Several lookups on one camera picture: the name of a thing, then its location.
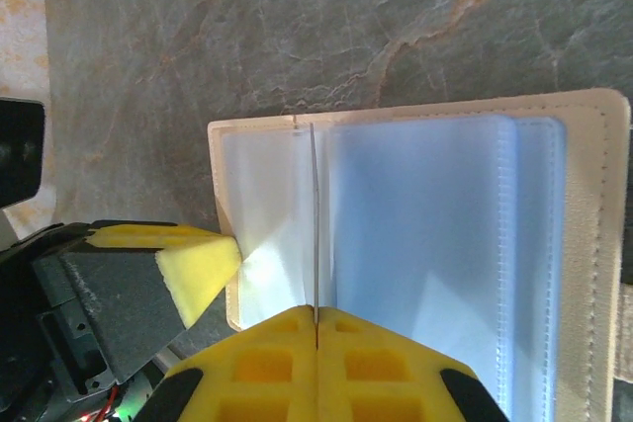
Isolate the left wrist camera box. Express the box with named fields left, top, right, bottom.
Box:
left=0, top=98, right=46, bottom=210

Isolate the beige card holder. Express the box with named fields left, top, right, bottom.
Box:
left=206, top=88, right=633, bottom=422

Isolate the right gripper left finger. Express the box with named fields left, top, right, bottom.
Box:
left=136, top=306, right=318, bottom=422

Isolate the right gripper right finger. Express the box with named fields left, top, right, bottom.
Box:
left=316, top=306, right=510, bottom=422

